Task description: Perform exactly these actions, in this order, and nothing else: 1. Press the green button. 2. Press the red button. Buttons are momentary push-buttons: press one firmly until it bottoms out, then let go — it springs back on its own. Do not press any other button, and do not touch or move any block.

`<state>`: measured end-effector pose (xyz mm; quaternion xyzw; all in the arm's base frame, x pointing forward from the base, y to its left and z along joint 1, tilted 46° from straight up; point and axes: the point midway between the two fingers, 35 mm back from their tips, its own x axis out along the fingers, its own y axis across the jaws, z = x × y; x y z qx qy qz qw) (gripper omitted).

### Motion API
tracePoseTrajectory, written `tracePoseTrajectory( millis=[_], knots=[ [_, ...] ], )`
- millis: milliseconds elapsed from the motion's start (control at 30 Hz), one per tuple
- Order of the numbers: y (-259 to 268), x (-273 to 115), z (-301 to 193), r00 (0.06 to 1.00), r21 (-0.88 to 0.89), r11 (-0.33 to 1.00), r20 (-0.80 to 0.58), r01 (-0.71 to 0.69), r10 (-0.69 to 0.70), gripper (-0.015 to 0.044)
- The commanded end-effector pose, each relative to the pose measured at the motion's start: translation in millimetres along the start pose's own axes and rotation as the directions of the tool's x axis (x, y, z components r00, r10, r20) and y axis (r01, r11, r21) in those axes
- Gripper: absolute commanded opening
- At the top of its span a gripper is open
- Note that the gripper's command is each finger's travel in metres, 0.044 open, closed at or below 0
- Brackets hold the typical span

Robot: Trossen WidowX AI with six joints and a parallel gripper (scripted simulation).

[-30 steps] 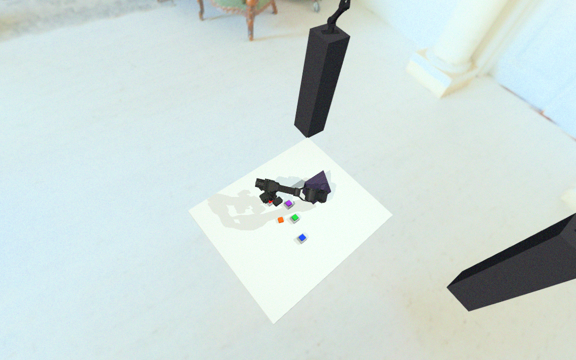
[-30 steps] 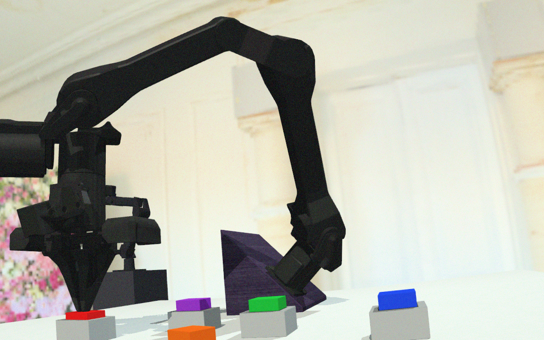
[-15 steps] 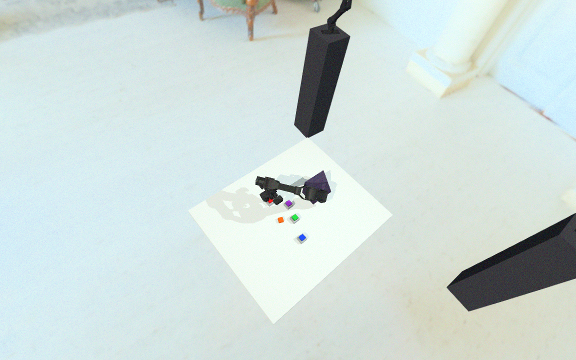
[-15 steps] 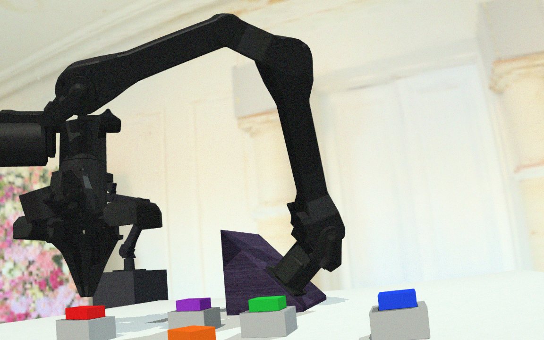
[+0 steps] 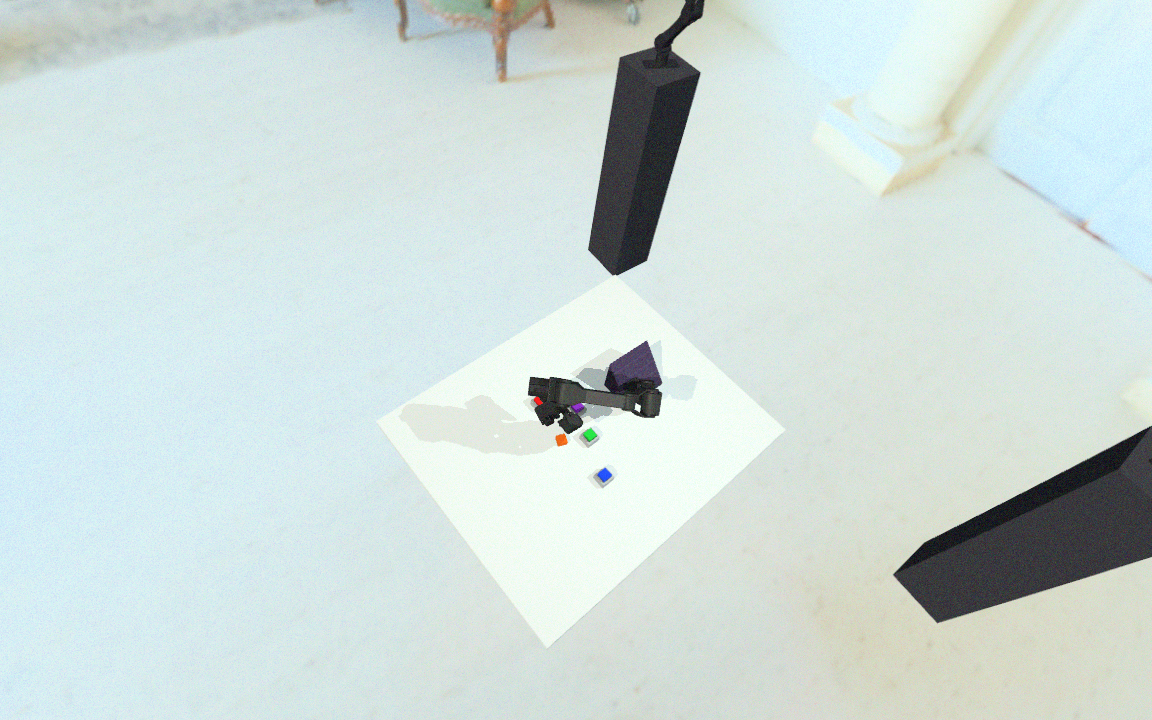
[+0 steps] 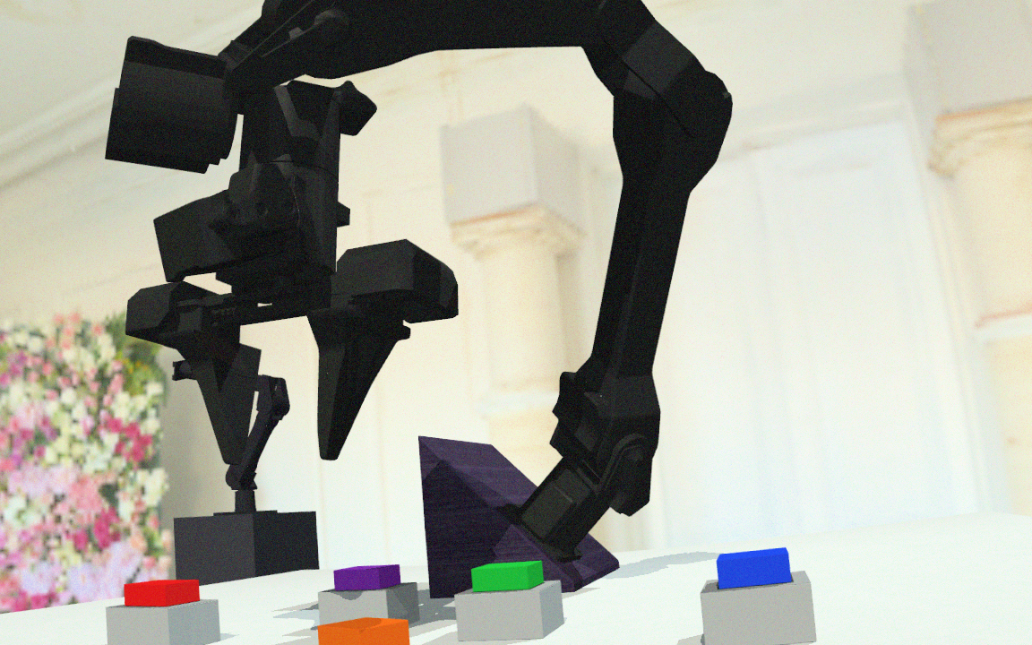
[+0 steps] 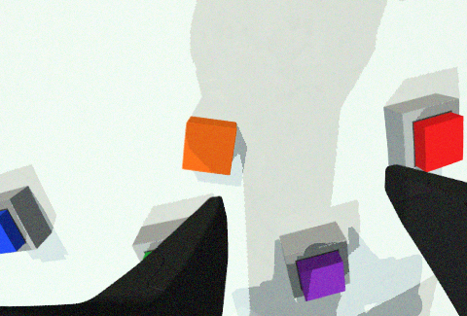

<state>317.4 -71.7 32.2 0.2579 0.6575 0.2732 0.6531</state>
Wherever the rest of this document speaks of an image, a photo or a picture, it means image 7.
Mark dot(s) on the orange block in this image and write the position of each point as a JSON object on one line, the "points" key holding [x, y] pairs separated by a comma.
{"points": [[209, 145]]}

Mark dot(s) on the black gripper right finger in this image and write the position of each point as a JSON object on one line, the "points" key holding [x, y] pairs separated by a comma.
{"points": [[433, 210]]}

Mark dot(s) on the red button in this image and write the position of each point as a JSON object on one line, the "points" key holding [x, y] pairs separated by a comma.
{"points": [[425, 133]]}

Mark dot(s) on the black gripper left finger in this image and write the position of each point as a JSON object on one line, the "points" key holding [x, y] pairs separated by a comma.
{"points": [[184, 276]]}

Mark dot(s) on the blue button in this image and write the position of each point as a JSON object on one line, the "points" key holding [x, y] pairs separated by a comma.
{"points": [[22, 224]]}

